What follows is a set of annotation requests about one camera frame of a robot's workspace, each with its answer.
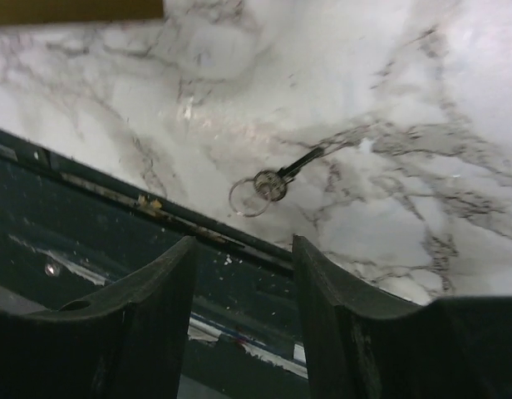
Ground silver key with ring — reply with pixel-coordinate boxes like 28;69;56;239
228;146;325;219

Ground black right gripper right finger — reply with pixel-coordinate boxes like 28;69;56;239
293;236;512;398

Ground wooden board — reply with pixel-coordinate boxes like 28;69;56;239
0;0;164;26

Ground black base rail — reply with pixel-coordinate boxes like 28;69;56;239
0;130;309;398

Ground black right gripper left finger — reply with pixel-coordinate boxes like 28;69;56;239
0;237;197;398

